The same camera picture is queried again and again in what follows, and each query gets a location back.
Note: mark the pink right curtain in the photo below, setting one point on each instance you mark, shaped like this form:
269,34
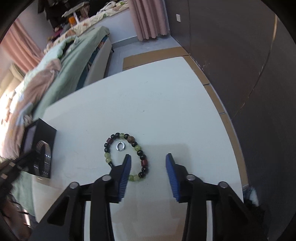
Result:
149,18

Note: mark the pink left curtain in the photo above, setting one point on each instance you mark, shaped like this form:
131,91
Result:
21,47

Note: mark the white wall socket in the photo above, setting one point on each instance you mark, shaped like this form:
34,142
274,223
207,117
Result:
178,18

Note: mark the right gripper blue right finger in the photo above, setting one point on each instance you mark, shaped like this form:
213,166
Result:
172,171

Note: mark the pink duck blanket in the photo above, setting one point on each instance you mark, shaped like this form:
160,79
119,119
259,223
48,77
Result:
22,116

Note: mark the white low table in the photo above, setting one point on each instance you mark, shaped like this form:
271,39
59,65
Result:
84,121

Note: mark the light green quilt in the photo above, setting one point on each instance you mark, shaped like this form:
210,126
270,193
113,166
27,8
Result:
41,62

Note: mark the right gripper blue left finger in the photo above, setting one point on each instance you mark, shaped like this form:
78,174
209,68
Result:
124,173

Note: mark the patterned window seat cushion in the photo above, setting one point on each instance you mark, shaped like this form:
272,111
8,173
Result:
111,8

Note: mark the silver bangle set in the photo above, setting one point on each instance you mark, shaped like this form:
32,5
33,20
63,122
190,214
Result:
42,164

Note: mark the white folding lap desk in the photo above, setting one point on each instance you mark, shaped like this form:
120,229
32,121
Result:
73,11

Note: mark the black jewelry box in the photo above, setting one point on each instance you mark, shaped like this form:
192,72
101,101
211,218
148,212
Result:
37,131

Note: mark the pink curtain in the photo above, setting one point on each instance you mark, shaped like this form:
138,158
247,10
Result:
21,47
149,18

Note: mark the green bed sheet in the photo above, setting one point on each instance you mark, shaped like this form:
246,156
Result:
84,46

